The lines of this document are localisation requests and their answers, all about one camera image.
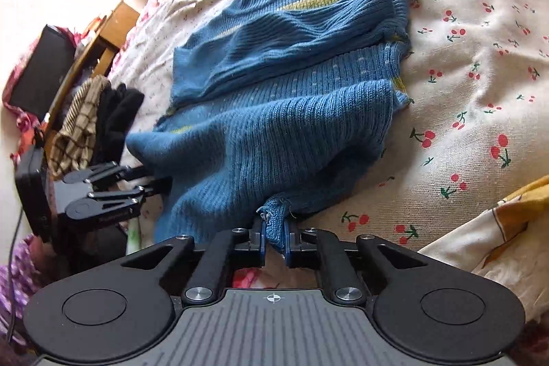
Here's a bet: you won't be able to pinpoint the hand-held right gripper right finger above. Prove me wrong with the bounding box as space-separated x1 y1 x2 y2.
283 218 434 303

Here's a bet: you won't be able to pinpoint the purple floral cloth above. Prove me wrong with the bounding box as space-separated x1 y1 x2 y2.
0 233 56 350

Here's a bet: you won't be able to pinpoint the black speaker box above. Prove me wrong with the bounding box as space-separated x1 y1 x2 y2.
9 24 78 120

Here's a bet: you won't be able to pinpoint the yellow cartoon print blanket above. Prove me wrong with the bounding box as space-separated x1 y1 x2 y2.
232 177 549 321

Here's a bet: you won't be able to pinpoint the wooden nightstand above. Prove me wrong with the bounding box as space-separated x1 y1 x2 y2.
43 0 140 152

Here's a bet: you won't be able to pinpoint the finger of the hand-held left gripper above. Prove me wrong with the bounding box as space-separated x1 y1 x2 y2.
91 177 174 208
88 161 151 186

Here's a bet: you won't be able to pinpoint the cherry print bedsheet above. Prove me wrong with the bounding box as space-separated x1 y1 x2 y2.
114 0 549 259

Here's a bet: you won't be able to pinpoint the black cable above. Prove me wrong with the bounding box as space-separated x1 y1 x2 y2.
6 201 26 345

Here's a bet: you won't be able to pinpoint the beige plaid cloth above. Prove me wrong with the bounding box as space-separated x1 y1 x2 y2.
47 74 110 180

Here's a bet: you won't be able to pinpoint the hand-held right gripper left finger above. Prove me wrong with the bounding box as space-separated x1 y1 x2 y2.
120 216 269 304

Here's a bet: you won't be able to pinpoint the pink floral cloth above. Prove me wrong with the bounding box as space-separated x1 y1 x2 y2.
2 25 84 161

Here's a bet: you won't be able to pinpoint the blue striped knit sweater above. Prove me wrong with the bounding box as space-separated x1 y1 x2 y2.
126 0 414 255

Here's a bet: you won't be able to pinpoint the black clothes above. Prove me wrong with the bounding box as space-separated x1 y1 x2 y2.
92 82 145 167

